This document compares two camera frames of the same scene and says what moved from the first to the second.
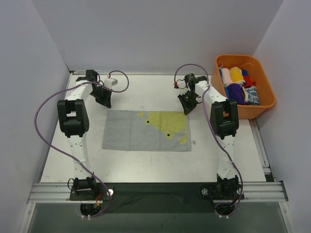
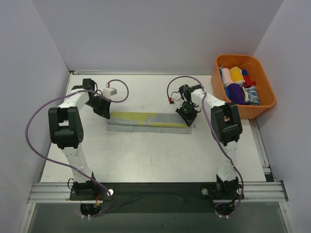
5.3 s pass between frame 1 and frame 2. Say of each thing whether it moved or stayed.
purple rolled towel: stayed
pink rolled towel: stayed
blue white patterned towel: stayed
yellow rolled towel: stayed
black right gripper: moved
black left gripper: moved
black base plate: stayed
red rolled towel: stayed
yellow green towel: moved
